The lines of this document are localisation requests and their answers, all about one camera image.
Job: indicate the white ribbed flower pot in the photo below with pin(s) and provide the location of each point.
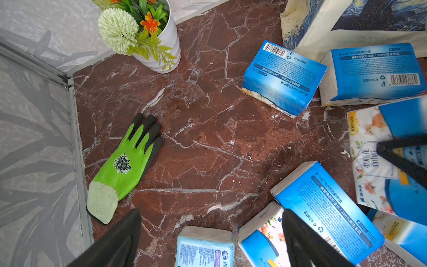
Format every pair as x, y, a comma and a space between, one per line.
158, 44

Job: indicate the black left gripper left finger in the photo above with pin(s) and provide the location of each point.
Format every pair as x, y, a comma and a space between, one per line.
117, 248

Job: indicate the blue tissue pack near bag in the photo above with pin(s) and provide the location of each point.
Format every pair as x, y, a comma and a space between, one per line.
371, 75

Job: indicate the light blue wipes pack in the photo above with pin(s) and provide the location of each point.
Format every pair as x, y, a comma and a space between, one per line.
205, 247

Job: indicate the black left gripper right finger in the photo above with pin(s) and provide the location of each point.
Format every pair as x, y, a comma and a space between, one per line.
305, 247

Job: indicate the blue tissue pack centre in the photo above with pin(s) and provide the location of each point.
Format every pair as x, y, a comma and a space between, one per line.
312, 194

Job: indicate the blue barcode tissue pack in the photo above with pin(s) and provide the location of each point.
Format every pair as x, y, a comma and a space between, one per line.
283, 79

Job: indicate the orange floral tissue pack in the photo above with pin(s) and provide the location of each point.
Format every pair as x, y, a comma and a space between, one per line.
405, 238

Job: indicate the cream starry night canvas bag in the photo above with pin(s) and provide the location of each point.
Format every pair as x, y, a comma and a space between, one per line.
313, 28

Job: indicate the blue tissue pack front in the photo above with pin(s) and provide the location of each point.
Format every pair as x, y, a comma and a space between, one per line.
262, 238

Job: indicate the artificial green flower plant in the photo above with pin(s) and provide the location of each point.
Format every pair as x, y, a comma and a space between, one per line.
118, 26

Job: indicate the green black work glove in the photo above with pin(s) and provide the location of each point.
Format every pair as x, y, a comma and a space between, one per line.
124, 169

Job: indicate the blue white tissue pack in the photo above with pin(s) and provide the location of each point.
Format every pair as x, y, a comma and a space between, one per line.
388, 145

